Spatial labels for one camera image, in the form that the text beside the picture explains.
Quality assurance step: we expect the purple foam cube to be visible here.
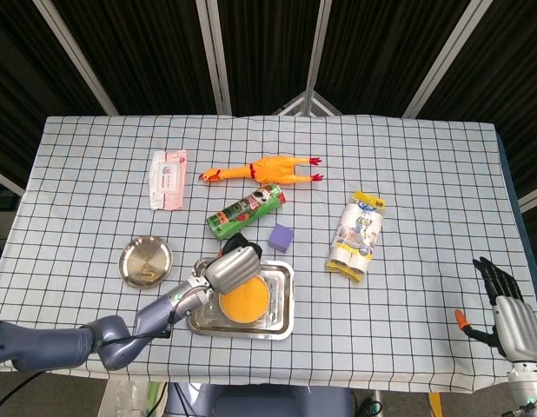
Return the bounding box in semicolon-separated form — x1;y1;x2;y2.
268;222;295;254

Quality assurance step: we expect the pink wet wipes pack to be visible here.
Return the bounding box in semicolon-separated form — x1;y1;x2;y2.
148;149;188;212

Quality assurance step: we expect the bowl of orange powder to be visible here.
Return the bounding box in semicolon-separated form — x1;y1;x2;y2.
217;275;271;324

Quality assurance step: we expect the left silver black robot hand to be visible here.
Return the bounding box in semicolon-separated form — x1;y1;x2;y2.
206;233;263;295

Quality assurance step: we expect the yellow white roll bag pack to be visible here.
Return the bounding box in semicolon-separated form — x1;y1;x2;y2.
324;189;388;286

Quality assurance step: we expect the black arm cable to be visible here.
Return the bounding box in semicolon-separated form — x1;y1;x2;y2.
94;297;176;348

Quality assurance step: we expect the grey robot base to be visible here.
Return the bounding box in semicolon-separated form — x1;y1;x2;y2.
166;384;355;417

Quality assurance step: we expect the blue checkered tablecloth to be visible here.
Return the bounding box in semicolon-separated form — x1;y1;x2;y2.
0;114;537;394

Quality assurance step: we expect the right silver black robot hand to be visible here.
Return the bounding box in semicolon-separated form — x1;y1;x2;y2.
454;255;537;362

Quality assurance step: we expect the round steel plate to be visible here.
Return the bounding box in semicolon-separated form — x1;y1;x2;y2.
117;235;175;289

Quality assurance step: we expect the metal screen foot frame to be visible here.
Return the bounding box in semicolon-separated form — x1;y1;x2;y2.
272;89;343;117

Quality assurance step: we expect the black folding screen partition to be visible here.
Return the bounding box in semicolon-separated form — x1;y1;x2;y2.
0;0;537;214

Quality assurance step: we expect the rectangular steel tray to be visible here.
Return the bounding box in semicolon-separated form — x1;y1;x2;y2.
184;257;295;342

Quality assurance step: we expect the green Pringles can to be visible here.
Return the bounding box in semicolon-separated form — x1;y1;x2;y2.
206;182;288;242

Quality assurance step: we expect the yellow rubber chicken toy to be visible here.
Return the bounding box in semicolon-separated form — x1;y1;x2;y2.
197;155;325;187

